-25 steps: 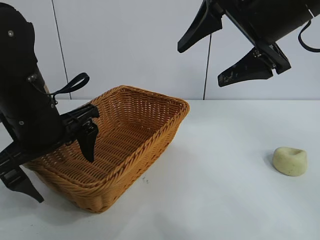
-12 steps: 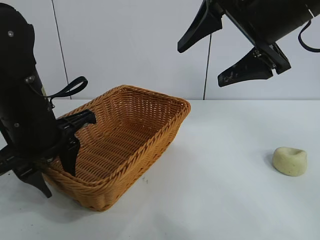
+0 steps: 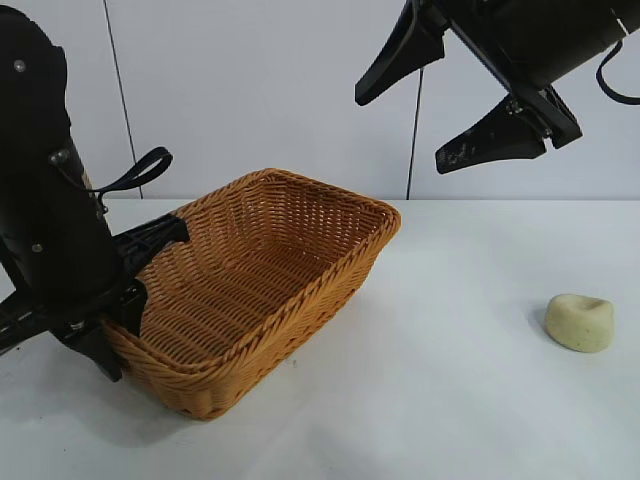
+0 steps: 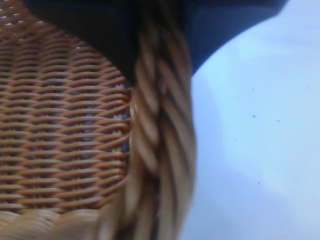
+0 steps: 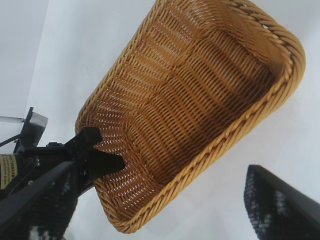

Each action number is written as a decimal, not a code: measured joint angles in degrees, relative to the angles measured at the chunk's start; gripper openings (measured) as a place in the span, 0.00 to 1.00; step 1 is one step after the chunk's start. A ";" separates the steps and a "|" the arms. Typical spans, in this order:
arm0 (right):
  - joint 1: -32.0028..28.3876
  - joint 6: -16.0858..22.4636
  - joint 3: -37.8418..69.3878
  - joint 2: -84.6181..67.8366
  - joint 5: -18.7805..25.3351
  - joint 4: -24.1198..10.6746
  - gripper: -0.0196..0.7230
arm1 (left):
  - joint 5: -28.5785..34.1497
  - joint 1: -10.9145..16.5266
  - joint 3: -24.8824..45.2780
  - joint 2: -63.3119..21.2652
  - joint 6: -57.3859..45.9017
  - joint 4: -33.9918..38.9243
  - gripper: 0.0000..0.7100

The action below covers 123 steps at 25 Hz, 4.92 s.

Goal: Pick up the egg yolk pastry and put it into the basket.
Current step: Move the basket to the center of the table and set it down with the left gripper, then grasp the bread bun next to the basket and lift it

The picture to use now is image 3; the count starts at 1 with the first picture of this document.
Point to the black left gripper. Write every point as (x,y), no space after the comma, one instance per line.
(65,250)

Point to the brown woven wicker basket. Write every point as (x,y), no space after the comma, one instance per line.
(260,280)

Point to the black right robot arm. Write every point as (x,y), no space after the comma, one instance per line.
(631,12)

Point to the pale yellow egg yolk pastry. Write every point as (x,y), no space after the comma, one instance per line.
(575,325)

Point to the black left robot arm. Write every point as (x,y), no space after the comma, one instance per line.
(30,100)

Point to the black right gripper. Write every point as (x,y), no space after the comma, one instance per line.
(540,35)

